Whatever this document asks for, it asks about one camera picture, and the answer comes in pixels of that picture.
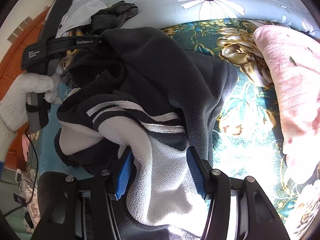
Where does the black and white fleece jacket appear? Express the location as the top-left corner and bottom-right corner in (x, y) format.
(55, 28), (238, 239)

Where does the white gloved left hand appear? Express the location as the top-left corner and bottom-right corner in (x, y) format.
(1, 73), (62, 163)

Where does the orange wooden headboard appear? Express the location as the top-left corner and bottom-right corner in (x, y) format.
(0, 9), (48, 171)

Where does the tan yellow plush garment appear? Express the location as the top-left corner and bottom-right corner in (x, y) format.
(59, 27), (83, 70)

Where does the light blue garment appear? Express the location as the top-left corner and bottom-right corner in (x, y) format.
(56, 0), (107, 38)

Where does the teal floral bed blanket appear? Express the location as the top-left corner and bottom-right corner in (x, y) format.
(27, 18), (320, 233)

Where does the dark grey crumpled garment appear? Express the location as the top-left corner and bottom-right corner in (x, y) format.
(87, 1), (138, 35)

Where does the grey daisy print quilt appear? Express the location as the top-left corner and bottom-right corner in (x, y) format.
(89, 0), (319, 37)

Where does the pink folded blanket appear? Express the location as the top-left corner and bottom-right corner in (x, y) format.
(253, 25), (319, 184)

